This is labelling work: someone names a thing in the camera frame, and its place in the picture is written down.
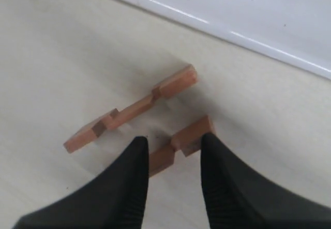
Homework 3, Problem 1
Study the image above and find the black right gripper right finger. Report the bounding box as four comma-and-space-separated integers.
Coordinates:
201, 133, 330, 228

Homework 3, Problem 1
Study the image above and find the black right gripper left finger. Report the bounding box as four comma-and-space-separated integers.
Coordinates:
14, 136, 149, 228

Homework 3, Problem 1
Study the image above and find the notched wooden stick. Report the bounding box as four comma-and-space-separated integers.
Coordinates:
64, 64, 198, 153
149, 115, 215, 177

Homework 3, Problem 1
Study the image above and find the white rectangular plastic tray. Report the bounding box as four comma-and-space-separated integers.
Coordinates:
121, 0, 330, 78

